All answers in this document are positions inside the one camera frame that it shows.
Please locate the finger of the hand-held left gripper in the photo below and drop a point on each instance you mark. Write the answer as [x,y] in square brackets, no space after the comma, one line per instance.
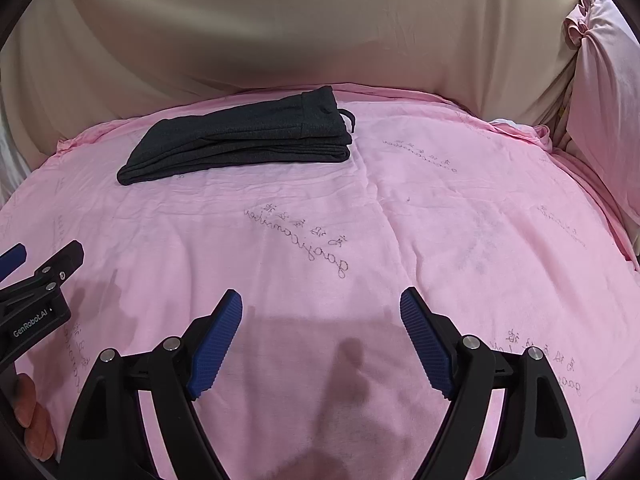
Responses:
[62,262]
[12,259]

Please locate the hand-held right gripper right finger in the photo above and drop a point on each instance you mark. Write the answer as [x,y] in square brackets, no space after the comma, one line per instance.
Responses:
[425,345]

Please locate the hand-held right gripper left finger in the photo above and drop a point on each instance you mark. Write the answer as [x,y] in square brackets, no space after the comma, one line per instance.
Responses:
[215,350]

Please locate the dark grey pants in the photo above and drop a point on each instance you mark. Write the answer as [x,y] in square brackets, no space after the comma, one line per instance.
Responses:
[240,140]

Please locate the person's left hand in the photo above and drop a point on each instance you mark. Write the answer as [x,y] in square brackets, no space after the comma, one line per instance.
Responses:
[35,425]

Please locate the white satin cloth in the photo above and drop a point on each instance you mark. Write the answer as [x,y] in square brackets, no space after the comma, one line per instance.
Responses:
[10,160]

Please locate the pink printed bed sheet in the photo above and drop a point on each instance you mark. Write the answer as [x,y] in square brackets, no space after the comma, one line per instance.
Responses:
[350,210]

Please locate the pink pillow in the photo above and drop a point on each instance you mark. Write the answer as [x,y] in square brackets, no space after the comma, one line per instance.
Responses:
[605,110]

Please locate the beige fabric headboard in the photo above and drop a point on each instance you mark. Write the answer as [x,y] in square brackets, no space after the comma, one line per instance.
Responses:
[300,25]

